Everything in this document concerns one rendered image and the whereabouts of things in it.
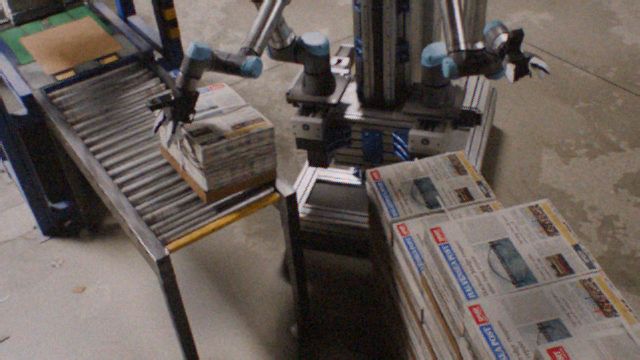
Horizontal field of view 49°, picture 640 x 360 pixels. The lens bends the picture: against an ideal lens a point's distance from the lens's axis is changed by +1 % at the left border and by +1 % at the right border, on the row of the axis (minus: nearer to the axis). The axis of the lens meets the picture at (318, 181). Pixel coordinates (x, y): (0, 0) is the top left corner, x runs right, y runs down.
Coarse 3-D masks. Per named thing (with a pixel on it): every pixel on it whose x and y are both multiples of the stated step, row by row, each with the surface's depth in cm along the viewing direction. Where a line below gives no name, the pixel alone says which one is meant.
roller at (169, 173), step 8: (168, 168) 266; (152, 176) 263; (160, 176) 263; (168, 176) 264; (176, 176) 266; (136, 184) 260; (144, 184) 261; (152, 184) 262; (128, 192) 258; (136, 192) 259
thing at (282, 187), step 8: (136, 56) 336; (144, 56) 335; (144, 64) 330; (152, 64) 328; (160, 72) 322; (168, 80) 316; (168, 88) 313; (272, 184) 254; (280, 184) 254; (288, 184) 254; (280, 192) 251; (288, 192) 250; (296, 192) 251; (280, 200) 254; (288, 200) 251; (296, 200) 253; (280, 208) 258; (288, 208) 253; (296, 208) 255; (288, 216) 255; (296, 216) 257
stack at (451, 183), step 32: (416, 160) 254; (448, 160) 253; (384, 192) 242; (416, 192) 241; (448, 192) 240; (480, 192) 238; (384, 224) 240; (416, 224) 229; (384, 256) 252; (416, 256) 217; (416, 288) 219; (384, 320) 281; (416, 352) 236; (448, 352) 197
